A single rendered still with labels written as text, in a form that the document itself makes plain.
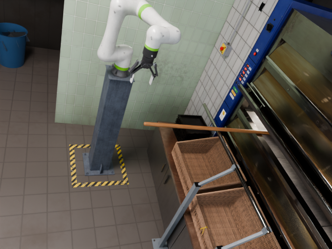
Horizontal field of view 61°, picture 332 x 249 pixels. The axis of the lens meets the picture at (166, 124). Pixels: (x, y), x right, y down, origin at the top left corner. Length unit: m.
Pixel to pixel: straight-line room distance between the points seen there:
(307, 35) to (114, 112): 1.65
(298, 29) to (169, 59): 1.44
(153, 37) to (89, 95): 1.80
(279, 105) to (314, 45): 0.48
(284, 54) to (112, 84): 1.39
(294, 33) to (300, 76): 0.34
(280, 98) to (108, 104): 1.42
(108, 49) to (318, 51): 1.46
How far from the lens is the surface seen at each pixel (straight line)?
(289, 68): 2.30
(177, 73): 3.36
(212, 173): 2.79
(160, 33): 1.74
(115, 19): 2.09
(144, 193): 3.12
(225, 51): 2.97
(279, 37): 2.48
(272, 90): 2.41
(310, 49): 2.22
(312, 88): 2.13
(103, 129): 2.72
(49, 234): 2.77
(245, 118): 2.62
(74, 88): 3.32
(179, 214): 2.38
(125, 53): 2.30
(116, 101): 2.52
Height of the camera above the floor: 2.45
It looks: 37 degrees down
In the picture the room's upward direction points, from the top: 22 degrees clockwise
